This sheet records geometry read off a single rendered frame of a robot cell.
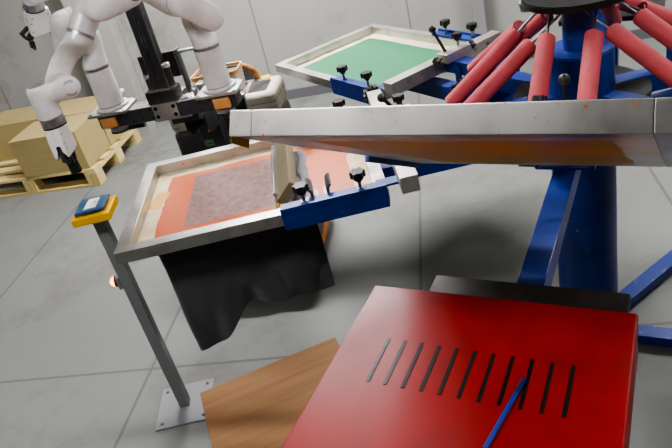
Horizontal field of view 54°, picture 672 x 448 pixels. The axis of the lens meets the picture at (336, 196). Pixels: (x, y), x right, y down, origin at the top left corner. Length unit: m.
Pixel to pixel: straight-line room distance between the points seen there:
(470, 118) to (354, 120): 0.15
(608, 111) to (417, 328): 0.55
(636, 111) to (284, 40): 4.77
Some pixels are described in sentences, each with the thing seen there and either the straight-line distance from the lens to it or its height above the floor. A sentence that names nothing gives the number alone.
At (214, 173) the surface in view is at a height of 0.96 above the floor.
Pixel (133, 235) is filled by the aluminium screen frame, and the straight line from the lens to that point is 2.00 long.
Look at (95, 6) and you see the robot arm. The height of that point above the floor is 1.57.
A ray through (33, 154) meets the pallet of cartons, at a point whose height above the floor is 0.32.
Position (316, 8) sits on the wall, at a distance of 5.31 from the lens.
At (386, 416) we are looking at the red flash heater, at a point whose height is 1.10.
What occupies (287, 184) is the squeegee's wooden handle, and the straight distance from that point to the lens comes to 1.87.
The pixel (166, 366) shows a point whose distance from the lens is 2.70.
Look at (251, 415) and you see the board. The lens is 2.67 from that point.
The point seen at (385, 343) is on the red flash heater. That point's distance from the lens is 1.14.
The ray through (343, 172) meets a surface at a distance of 2.03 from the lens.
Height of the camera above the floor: 1.87
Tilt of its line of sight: 29 degrees down
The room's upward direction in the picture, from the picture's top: 14 degrees counter-clockwise
